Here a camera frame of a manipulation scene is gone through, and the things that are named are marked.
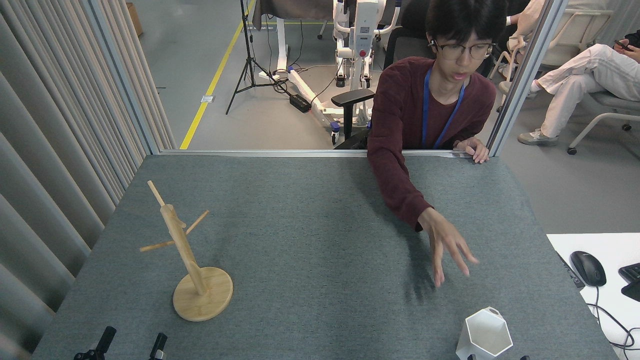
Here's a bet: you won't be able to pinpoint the white hexagonal cup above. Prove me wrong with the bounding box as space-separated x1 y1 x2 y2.
455 307 514 360

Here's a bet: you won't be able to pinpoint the wooden cup storage rack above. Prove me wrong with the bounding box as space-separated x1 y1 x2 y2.
139 180 234 322

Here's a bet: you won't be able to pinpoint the person's right hand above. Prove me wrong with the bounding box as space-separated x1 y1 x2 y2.
417 207 480 288

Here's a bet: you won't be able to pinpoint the person's left hand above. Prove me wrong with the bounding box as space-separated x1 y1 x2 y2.
453 137 491 165

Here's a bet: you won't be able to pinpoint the black computer mouse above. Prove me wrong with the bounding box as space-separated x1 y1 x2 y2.
569 250 607 288

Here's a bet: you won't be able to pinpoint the black keyboard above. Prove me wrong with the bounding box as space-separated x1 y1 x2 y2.
618 262 640 303

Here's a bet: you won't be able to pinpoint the grey pleated curtain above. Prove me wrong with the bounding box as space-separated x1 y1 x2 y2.
0 0 177 354

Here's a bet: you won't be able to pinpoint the person across table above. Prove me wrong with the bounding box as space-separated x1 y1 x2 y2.
366 0 509 288

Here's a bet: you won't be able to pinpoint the white chair on castors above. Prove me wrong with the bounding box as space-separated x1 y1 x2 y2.
567 91 640 155

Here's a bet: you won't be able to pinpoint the black office chair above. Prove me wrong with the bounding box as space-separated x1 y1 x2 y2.
330 25 436 151

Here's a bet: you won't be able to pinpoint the black power strip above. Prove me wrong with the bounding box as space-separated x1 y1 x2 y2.
289 93 312 114

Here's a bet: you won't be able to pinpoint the seated person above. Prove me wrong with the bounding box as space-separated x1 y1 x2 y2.
517 29 640 147

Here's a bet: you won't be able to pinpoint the black tripod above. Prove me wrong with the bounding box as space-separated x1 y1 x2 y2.
225 0 292 116

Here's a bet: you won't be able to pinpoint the dark-rimmed glasses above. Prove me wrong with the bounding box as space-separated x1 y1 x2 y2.
428 40 496 61

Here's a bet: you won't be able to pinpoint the beige chair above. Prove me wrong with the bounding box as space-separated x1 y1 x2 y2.
489 8 614 81

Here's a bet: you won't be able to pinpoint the cardboard box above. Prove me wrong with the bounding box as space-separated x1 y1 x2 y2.
125 2 144 37

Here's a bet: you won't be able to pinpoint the white stand on wheels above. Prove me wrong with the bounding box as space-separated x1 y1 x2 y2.
257 0 402 146

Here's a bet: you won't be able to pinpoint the black mouse cable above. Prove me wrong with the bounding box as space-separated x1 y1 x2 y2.
586 286 640 352

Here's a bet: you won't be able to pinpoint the silver frame rail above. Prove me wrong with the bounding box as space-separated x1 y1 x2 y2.
159 148 489 159

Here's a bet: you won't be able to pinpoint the blue lanyard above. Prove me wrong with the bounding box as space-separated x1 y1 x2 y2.
421 65 466 150

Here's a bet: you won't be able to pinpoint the silver frame post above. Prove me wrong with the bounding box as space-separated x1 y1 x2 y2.
485 0 570 158

